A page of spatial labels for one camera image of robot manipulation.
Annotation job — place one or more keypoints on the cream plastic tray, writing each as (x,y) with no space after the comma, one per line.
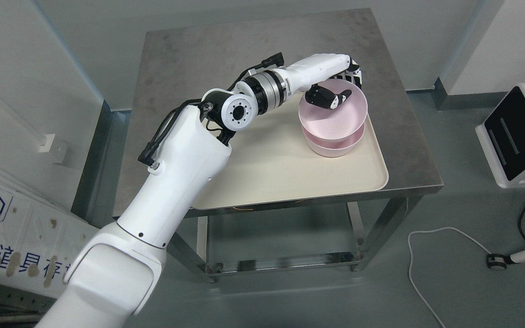
(272,163)

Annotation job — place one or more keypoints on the pink bowl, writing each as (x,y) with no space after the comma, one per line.
(332,149)
(338,123)

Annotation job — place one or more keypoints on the stainless steel table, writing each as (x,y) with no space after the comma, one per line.
(178,63)

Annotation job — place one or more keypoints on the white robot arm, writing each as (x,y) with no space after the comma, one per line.
(116,272)

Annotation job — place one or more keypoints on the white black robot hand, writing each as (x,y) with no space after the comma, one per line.
(306,74)

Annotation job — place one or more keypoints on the white device black screen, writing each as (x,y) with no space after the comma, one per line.
(502,137)

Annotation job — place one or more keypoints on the white wall socket box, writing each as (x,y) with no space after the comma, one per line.
(54,148)

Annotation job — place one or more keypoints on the white stand leg with caster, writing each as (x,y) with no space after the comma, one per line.
(501,262)

